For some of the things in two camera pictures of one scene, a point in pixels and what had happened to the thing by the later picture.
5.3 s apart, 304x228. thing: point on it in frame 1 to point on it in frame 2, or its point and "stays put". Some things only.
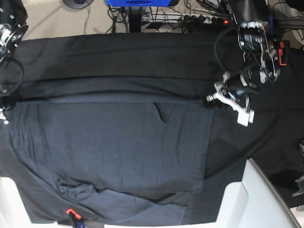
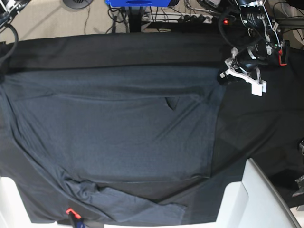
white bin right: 255,202 stays put
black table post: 135,19 stays put
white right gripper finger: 243,117 to 256,87
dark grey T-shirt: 116,162 stays put
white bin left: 13,213 stays put
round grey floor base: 77,4 stays put
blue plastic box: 138,3 stays put
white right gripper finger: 251,112 to 264,82
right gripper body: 236,90 to 251,57
